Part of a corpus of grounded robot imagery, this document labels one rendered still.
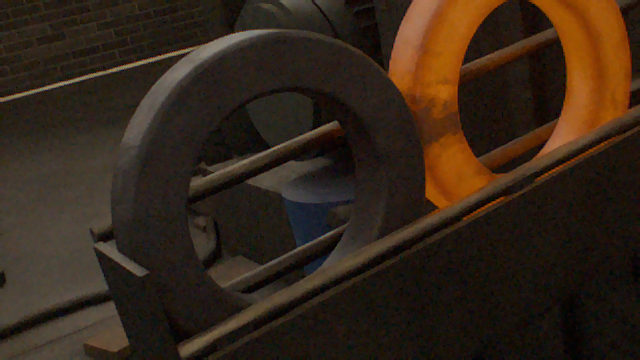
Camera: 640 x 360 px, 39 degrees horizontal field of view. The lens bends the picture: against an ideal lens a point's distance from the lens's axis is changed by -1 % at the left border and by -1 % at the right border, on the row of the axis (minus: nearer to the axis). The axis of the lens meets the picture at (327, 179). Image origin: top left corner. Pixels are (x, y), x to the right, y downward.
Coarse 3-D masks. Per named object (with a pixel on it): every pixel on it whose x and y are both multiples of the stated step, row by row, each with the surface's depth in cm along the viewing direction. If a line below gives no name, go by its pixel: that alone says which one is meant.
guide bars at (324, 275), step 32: (608, 128) 60; (544, 160) 57; (480, 192) 55; (512, 192) 56; (416, 224) 53; (448, 224) 54; (352, 256) 51; (384, 256) 51; (288, 288) 49; (320, 288) 49; (224, 320) 47; (256, 320) 47; (192, 352) 46
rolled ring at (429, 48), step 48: (432, 0) 54; (480, 0) 55; (528, 0) 61; (576, 0) 59; (432, 48) 54; (576, 48) 62; (624, 48) 62; (432, 96) 54; (576, 96) 63; (624, 96) 63; (432, 144) 55; (432, 192) 57
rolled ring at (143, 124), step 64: (192, 64) 46; (256, 64) 47; (320, 64) 49; (128, 128) 47; (192, 128) 46; (384, 128) 52; (128, 192) 45; (384, 192) 53; (128, 256) 46; (192, 256) 47; (192, 320) 48
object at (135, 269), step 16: (96, 256) 50; (112, 256) 47; (112, 272) 48; (128, 272) 45; (144, 272) 44; (112, 288) 50; (128, 288) 46; (144, 288) 44; (128, 304) 48; (144, 304) 45; (160, 304) 44; (128, 320) 49; (144, 320) 46; (160, 320) 44; (128, 336) 51; (144, 336) 48; (160, 336) 45; (144, 352) 49; (160, 352) 46; (176, 352) 45
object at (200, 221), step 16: (240, 112) 235; (224, 128) 241; (240, 128) 237; (256, 128) 237; (208, 144) 261; (224, 144) 259; (240, 144) 240; (256, 144) 239; (208, 160) 264; (224, 160) 261; (208, 208) 270; (192, 224) 271
